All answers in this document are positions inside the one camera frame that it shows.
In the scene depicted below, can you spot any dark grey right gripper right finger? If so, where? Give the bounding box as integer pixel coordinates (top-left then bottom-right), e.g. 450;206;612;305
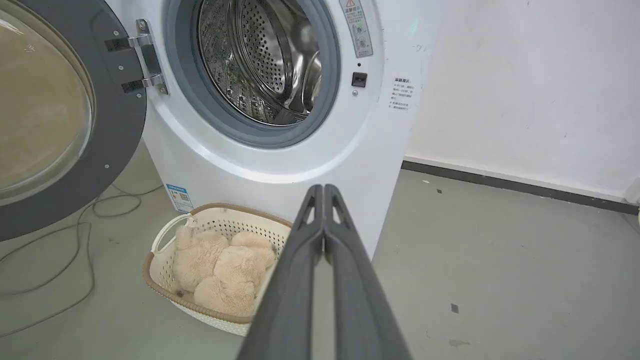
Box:
323;184;413;360

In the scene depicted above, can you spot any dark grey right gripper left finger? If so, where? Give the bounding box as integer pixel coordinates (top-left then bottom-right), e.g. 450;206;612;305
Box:
237;184;325;360

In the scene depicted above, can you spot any white front-load washing machine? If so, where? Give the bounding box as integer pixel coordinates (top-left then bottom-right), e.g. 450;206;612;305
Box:
102;0;446;262

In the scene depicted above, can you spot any chrome door hinge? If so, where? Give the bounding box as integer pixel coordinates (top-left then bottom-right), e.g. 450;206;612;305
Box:
104;19;170;96

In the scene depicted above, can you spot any grey round washing machine door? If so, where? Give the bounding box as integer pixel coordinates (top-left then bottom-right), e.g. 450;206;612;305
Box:
0;0;149;243

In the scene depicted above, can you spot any beige plush toy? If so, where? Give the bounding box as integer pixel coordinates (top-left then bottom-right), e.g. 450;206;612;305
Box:
172;226;277;318

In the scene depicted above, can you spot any white plastic laundry basket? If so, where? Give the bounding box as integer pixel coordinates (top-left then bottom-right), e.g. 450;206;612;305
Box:
143;202;294;337

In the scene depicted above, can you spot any blue energy label sticker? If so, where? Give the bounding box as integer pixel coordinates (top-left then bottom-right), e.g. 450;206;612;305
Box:
166;183;195;214

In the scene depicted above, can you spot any black skirting board strip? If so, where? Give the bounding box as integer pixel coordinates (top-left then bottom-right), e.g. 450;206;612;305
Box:
401;160;640;216

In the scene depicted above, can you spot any grey warning label sticker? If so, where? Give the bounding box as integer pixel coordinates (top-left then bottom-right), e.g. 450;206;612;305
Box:
339;0;374;59

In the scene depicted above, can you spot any thin grey floor cable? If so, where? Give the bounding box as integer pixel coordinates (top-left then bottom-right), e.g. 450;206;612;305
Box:
0;183;165;339

